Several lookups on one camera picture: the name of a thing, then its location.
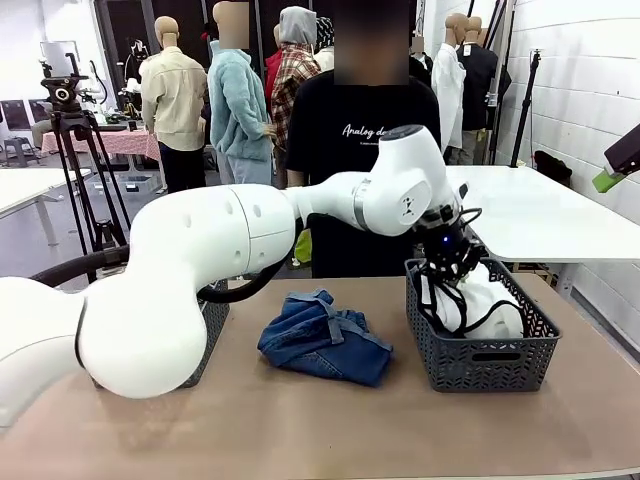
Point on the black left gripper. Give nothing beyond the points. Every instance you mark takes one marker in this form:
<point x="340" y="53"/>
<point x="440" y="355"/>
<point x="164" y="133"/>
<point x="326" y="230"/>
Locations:
<point x="450" y="255"/>

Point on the white garment with black lines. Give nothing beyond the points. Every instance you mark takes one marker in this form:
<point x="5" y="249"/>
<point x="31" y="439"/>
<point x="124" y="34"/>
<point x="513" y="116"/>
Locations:
<point x="492" y="320"/>

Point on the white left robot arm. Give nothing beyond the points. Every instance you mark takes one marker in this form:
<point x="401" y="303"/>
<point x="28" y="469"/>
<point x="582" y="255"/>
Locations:
<point x="200" y="240"/>

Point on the person's right forearm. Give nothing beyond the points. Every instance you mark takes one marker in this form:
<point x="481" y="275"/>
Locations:
<point x="296" y="178"/>

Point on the black bag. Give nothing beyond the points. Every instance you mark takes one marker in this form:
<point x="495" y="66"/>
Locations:
<point x="552" y="167"/>

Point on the large white table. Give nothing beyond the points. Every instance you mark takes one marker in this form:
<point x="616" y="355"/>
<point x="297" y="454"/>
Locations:
<point x="540" y="220"/>

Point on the black light stand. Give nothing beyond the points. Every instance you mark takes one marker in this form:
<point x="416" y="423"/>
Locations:
<point x="527" y="105"/>

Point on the gray plastic lattice basket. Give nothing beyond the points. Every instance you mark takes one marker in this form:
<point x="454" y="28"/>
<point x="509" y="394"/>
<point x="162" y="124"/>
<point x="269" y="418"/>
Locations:
<point x="480" y="365"/>
<point x="215" y="330"/>

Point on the mannequin in white shirt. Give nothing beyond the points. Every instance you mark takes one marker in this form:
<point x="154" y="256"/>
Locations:
<point x="447" y="95"/>

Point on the dark blue denim garment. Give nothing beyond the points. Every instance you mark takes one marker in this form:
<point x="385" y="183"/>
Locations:
<point x="320" y="350"/>

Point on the mannequin in black shirt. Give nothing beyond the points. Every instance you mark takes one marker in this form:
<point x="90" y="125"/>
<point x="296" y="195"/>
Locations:
<point x="477" y="85"/>

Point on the person in black t-shirt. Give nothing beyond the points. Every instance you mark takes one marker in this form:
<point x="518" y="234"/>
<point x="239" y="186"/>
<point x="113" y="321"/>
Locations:
<point x="350" y="115"/>

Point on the mannequin in plaid hooded shirt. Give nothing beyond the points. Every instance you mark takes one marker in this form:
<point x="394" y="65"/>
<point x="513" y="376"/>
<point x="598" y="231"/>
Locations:
<point x="290" y="85"/>

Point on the mannequin in patterned hood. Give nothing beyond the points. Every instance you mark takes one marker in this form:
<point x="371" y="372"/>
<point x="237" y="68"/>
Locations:
<point x="325" y="35"/>

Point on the mannequin in light blue fleece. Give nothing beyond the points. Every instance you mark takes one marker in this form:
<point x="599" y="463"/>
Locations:
<point x="235" y="110"/>

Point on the mannequin in cream jacket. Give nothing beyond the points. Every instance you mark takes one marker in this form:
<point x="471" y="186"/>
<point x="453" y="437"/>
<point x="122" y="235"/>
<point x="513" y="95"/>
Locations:
<point x="172" y="100"/>

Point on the table with red checked cloth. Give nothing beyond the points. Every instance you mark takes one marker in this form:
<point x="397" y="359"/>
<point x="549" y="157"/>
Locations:
<point x="100" y="142"/>

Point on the small white table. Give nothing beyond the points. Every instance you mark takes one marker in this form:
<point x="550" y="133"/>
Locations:
<point x="30" y="185"/>

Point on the white monitor panel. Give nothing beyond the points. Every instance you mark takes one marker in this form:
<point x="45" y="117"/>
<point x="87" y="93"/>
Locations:
<point x="55" y="57"/>

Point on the gray metal stool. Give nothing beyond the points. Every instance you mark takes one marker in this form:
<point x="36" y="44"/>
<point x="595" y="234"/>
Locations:
<point x="20" y="145"/>

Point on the black camera tripod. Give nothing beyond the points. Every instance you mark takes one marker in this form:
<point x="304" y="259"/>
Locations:
<point x="62" y="92"/>

